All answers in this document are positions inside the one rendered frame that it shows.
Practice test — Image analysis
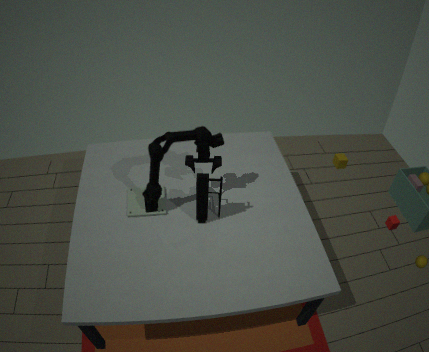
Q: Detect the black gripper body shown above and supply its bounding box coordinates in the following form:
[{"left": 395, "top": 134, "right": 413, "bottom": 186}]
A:
[{"left": 185, "top": 151, "right": 222, "bottom": 167}]

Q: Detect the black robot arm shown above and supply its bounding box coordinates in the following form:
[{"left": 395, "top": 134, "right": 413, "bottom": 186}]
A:
[{"left": 142, "top": 127, "right": 224, "bottom": 213}]

